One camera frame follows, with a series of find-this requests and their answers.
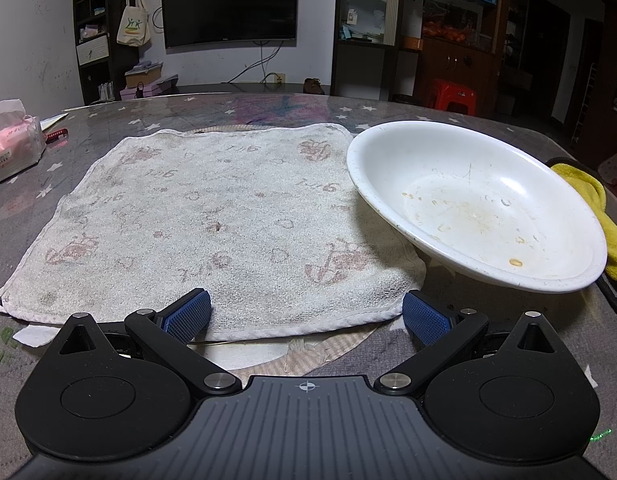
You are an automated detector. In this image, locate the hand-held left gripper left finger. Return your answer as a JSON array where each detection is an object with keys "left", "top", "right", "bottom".
[{"left": 36, "top": 287, "right": 243, "bottom": 399}]

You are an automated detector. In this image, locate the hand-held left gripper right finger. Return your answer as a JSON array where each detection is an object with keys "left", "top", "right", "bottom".
[{"left": 373, "top": 288, "right": 575, "bottom": 399}]

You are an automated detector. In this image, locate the white bowl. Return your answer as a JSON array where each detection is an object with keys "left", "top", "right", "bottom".
[{"left": 346, "top": 120, "right": 609, "bottom": 295}]

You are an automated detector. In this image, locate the yellow cloth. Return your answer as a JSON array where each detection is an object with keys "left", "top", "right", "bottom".
[{"left": 545, "top": 157, "right": 617, "bottom": 283}]

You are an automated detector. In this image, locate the white printed towel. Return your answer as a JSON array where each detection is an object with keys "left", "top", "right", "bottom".
[{"left": 0, "top": 122, "right": 427, "bottom": 343}]

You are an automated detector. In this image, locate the round beige mat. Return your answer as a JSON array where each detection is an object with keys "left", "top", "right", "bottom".
[{"left": 188, "top": 122, "right": 404, "bottom": 380}]

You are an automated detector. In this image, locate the white paper scrap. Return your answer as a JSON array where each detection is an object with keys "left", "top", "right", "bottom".
[{"left": 11, "top": 324, "right": 56, "bottom": 350}]

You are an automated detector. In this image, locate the grey star-print cover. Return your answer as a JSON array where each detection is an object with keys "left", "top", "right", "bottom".
[{"left": 0, "top": 91, "right": 617, "bottom": 411}]

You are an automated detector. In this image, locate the red plastic stool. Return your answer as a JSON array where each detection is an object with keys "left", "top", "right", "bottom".
[{"left": 426, "top": 79, "right": 477, "bottom": 115}]

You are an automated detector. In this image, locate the stack of pink boxes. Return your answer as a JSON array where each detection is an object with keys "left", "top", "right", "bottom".
[{"left": 119, "top": 77, "right": 179, "bottom": 101}]

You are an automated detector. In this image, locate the white paper sheet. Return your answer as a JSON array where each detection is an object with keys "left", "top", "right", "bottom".
[{"left": 38, "top": 112, "right": 69, "bottom": 133}]

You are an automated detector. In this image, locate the pink tissue pack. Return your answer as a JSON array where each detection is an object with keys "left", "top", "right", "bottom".
[{"left": 0, "top": 99, "right": 46, "bottom": 188}]

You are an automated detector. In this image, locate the dark wooden display cabinet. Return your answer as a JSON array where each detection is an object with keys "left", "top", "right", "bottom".
[{"left": 331, "top": 0, "right": 514, "bottom": 106}]

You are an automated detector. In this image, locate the dark open shelf unit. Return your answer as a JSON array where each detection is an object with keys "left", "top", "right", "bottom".
[{"left": 72, "top": 0, "right": 139, "bottom": 106}]

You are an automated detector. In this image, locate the cream tote bag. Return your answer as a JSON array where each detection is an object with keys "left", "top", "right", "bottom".
[{"left": 116, "top": 0, "right": 152, "bottom": 48}]

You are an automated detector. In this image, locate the black flat television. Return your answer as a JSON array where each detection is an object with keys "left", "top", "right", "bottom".
[{"left": 160, "top": 0, "right": 299, "bottom": 51}]

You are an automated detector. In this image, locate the television cable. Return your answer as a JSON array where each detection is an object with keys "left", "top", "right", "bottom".
[{"left": 228, "top": 42, "right": 284, "bottom": 83}]

